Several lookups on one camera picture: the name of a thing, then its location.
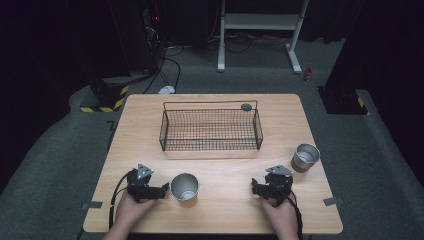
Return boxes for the black wire basket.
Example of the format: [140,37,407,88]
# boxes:
[158,99,264,152]

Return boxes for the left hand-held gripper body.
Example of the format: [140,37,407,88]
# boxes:
[125,163,162,204]

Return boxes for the dark equipment rack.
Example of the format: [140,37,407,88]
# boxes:
[108,0,168,76]

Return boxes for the person's right hand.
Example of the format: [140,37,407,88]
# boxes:
[259,195,299,233]

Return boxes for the grey tape piece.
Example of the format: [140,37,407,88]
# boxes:
[81,201,104,210]
[322,197,346,207]

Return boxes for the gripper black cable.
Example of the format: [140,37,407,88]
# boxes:
[285,190,304,240]
[108,170,136,231]

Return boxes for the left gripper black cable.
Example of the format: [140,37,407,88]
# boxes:
[108,170,136,231]

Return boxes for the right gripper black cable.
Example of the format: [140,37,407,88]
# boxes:
[285,190,304,240]

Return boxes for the black floor cables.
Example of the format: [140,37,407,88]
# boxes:
[142,31,291,95]

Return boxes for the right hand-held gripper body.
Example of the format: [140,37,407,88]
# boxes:
[260,164,295,207]

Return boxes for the metal cup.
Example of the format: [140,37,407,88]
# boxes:
[290,142,321,174]
[170,172,201,208]

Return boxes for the black yellow striped stand base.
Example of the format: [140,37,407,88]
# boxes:
[79,77,131,114]
[317,85,371,116]

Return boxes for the white metal stand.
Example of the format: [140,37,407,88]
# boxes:
[216,0,310,75]

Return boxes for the person's left hand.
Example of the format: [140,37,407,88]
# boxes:
[113,191,158,232]

